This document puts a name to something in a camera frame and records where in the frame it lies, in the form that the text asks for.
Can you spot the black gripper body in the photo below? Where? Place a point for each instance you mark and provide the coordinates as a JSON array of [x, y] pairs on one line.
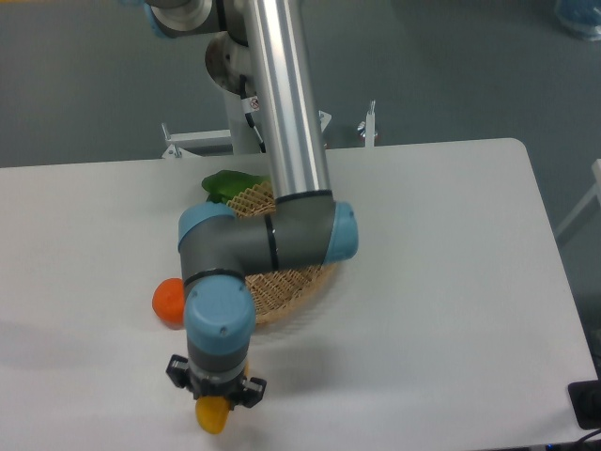
[[229, 390]]

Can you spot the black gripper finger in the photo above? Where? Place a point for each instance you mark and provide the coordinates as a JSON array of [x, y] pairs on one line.
[[248, 392], [178, 372]]

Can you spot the yellow mango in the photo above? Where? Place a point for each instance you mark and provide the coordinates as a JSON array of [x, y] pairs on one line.
[[212, 414]]

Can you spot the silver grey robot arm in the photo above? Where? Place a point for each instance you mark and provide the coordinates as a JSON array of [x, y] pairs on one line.
[[217, 249]]

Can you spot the orange tangerine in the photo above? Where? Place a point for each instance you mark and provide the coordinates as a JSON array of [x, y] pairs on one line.
[[168, 302]]

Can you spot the woven wicker basket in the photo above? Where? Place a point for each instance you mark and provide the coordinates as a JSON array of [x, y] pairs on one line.
[[277, 294]]

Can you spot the green bok choy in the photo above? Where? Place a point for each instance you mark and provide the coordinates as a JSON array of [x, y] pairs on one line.
[[227, 184]]

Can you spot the black device at table edge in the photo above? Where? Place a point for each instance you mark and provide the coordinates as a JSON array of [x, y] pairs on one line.
[[585, 400]]

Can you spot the blue bag in background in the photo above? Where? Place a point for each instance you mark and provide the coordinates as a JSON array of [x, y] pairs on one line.
[[580, 17]]

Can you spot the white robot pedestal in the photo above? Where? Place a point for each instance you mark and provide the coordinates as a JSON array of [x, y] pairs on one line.
[[229, 67]]

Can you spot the white frame at right edge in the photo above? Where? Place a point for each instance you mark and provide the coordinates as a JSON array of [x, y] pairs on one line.
[[583, 211]]

